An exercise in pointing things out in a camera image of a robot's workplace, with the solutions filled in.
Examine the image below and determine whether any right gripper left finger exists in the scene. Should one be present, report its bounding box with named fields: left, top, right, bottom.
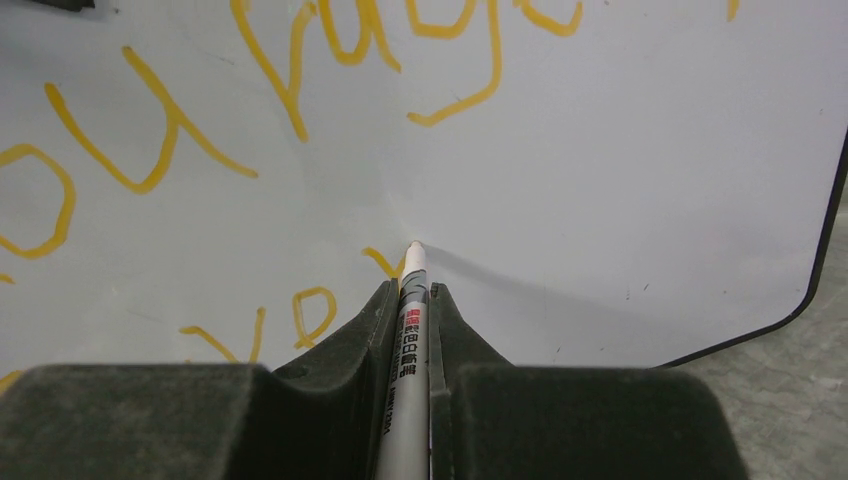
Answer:
left=1, top=281, right=398, bottom=479

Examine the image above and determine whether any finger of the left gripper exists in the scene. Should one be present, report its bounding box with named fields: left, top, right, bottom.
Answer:
left=32, top=0, right=95, bottom=11

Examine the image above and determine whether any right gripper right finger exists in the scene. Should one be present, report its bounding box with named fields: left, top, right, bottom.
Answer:
left=429, top=283, right=748, bottom=479

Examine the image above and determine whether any yellow marker pen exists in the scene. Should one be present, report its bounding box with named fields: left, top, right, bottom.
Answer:
left=374, top=241, right=430, bottom=480

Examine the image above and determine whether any black-framed whiteboard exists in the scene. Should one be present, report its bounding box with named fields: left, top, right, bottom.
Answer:
left=1, top=1, right=847, bottom=382

